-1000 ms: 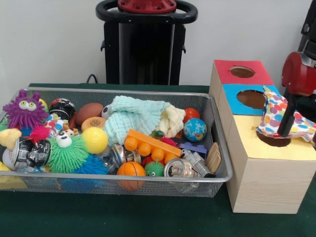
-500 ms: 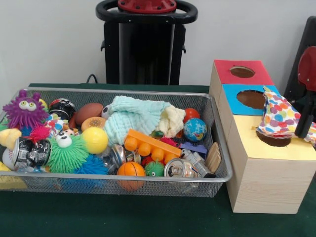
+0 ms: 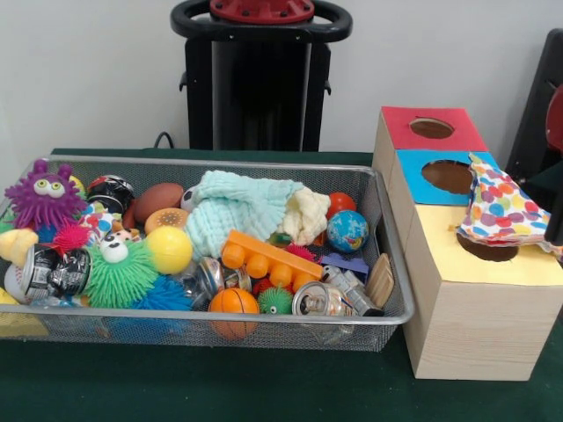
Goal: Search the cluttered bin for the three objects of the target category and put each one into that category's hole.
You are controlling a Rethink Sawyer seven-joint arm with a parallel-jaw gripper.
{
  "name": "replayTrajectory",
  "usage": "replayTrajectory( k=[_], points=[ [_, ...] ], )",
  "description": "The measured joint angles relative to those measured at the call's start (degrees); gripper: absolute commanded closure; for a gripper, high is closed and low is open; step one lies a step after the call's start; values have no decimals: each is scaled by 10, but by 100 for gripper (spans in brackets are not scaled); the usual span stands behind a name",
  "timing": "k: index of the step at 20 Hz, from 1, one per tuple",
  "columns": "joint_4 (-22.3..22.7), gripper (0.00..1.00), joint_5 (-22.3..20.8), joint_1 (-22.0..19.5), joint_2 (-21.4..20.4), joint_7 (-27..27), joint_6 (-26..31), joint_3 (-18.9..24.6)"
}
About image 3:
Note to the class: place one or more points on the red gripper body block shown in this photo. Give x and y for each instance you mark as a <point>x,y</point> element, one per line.
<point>557,119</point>

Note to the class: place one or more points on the colourful patterned cloth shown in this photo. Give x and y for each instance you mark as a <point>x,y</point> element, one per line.
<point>501,211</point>

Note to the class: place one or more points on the light teal cloth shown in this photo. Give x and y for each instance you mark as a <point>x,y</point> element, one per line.
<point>233,211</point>

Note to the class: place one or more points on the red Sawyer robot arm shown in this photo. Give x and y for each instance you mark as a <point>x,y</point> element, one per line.
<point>262,10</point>

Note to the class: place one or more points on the wooden box with three holes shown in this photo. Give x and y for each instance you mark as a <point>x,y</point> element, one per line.
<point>475,299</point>

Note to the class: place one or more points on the shallow clear bin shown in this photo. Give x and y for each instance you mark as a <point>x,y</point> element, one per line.
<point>387,290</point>

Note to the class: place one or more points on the blue globe ball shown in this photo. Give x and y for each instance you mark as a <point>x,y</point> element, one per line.
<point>347,230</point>

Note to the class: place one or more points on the cream yellow cloth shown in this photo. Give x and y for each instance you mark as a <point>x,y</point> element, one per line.
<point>308,215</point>

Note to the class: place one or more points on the crushed silver can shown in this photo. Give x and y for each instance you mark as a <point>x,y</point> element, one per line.
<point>321,301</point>

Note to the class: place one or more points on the orange building block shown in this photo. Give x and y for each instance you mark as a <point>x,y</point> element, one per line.
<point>264,255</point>

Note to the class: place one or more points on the small orange basketball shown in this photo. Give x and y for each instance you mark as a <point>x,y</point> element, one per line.
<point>233,305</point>

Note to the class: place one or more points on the small brown football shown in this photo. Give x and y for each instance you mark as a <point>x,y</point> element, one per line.
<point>158,200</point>

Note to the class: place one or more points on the yellow ball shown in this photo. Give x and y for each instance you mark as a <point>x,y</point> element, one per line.
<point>169,251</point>

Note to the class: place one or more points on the dark green table cloth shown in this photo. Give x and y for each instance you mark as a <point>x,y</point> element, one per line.
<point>220,387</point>

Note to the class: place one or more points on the green spiky ball with eyes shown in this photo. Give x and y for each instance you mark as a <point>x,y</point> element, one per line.
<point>119,274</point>

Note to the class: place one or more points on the purple spiky monster toy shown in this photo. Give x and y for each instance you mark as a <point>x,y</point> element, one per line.
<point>42,198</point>

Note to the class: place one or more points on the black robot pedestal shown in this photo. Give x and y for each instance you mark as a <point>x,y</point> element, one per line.
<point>255,97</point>

